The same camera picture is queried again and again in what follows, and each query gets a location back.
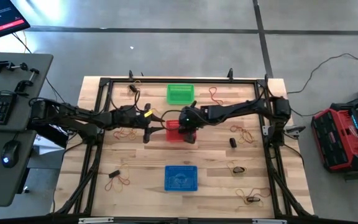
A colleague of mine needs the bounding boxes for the black monitor cable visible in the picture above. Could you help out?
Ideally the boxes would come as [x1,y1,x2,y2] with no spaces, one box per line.
[11,30,33,54]

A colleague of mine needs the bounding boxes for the silver metal bracket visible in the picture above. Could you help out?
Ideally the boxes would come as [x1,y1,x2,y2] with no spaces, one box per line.
[252,218,288,224]
[78,217,114,224]

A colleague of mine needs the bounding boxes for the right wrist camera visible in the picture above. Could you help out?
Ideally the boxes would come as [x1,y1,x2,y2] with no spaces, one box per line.
[178,107,198,127]

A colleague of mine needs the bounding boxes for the red plastic basket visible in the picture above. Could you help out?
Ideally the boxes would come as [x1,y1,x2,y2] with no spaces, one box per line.
[165,119,198,143]

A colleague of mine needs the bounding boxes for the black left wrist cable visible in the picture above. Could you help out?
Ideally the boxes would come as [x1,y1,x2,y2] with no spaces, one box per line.
[109,88,143,113]

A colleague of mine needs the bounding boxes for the red black equipment case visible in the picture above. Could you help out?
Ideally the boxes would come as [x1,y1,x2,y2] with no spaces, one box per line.
[311,102,358,174]

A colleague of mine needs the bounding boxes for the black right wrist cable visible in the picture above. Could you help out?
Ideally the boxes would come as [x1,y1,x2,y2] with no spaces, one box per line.
[160,109,186,132]

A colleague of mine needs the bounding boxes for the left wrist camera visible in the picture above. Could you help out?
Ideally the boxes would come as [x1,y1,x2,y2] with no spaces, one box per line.
[118,106,137,121]

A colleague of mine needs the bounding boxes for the black desk clamp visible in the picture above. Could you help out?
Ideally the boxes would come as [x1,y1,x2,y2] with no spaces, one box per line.
[13,67,40,96]
[0,57,29,74]

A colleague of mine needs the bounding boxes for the blue plastic basket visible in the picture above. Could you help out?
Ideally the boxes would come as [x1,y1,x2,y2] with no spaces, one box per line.
[164,165,198,192]

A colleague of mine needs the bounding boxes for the black aluminium table frame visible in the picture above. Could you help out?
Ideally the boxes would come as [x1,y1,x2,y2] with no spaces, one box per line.
[50,68,316,218]

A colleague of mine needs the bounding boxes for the green plastic basket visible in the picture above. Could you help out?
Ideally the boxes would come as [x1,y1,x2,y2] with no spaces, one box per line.
[166,83,195,105]

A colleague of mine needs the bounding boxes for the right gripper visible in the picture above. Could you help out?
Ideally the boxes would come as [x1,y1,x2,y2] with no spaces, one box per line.
[178,100,208,145]

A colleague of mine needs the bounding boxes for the black angled base block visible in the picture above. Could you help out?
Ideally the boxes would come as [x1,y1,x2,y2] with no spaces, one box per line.
[26,121,70,149]

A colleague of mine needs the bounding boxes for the black computer mouse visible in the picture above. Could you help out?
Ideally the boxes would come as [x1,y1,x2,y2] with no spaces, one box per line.
[0,139,22,169]

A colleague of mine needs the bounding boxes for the black floor cable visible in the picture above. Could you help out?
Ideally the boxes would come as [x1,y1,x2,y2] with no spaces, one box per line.
[287,52,358,95]

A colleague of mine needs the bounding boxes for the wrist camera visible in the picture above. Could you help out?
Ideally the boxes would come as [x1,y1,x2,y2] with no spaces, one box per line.
[178,107,198,127]
[118,106,137,121]

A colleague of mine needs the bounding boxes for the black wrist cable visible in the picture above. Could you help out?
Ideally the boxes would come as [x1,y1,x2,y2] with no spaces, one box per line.
[160,109,186,132]
[109,88,143,113]

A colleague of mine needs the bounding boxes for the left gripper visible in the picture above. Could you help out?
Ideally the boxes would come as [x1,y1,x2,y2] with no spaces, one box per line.
[112,103,165,144]

